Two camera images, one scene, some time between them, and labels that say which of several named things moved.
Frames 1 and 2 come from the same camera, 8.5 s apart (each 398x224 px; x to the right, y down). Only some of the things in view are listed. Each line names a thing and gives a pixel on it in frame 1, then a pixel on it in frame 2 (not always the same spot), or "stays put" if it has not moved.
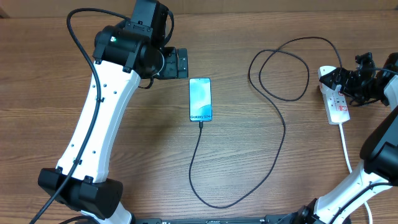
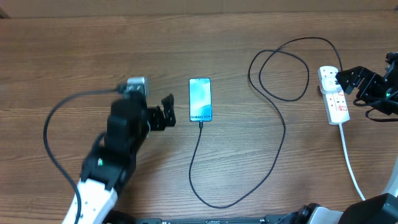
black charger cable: (297, 98) stays put
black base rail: (280, 220) stays put
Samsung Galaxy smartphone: (200, 99) stays put
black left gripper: (172, 71) → (160, 121)
